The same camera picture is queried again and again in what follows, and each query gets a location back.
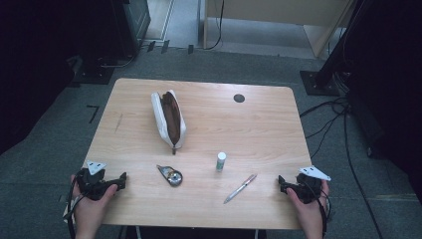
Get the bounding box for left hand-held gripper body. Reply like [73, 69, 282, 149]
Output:
[76, 160, 116, 201]

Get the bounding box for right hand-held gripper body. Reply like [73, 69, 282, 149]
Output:
[291, 165, 332, 205]

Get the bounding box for silver pink pen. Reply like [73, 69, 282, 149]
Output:
[223, 173, 259, 205]

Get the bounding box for white glue stick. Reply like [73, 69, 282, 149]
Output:
[215, 151, 228, 173]

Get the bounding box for white pencil case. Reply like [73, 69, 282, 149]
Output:
[150, 89, 188, 156]

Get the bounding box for person's right hand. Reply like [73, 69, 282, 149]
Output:
[286, 180, 330, 235]

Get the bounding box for person's left hand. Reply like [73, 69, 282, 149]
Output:
[70, 174, 119, 234]

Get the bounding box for black flat stand base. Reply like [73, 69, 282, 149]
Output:
[72, 61, 115, 86]

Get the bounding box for black cabinet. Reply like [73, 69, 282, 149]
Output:
[83, 0, 152, 63]

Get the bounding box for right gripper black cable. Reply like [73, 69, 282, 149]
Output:
[315, 181, 332, 239]

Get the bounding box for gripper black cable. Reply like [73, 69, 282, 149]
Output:
[63, 177, 84, 239]
[315, 181, 332, 239]

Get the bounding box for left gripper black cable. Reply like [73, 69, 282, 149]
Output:
[63, 177, 84, 239]

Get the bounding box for long black floor cable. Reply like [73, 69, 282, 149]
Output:
[342, 106, 377, 239]

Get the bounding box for black stand with base plate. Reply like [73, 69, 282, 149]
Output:
[300, 0, 376, 98]

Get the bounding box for black hanging cable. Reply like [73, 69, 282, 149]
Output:
[203, 0, 225, 51]

